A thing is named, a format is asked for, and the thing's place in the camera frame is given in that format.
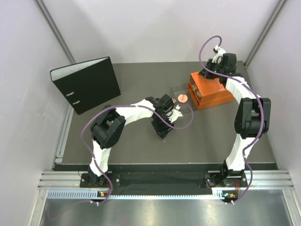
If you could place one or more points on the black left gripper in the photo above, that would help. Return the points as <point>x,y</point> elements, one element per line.
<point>162,130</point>

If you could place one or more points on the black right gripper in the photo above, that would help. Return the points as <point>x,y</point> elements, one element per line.
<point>209,65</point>

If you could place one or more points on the pink round compact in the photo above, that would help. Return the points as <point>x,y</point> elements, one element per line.
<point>182,98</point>

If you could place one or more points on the orange drawer cabinet box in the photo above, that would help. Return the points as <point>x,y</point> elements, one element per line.
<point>207,93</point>

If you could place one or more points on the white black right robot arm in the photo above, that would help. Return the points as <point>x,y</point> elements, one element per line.
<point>251,121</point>

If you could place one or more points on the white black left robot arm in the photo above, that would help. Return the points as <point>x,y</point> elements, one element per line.
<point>106,129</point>

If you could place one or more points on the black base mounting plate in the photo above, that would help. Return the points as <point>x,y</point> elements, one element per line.
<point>198,178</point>

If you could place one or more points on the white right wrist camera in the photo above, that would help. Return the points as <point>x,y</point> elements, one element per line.
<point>218,53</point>

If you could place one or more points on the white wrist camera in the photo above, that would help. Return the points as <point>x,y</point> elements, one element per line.
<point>218,53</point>
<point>174,114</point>

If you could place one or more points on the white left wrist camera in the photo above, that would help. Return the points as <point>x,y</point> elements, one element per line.
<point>174,114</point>

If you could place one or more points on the black ring binder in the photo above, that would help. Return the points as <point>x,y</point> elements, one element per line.
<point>88,84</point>

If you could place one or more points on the white slotted cable duct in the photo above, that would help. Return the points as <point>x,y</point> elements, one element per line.
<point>96,195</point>

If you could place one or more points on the aluminium frame rail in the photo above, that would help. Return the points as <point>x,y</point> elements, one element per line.
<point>262,180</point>

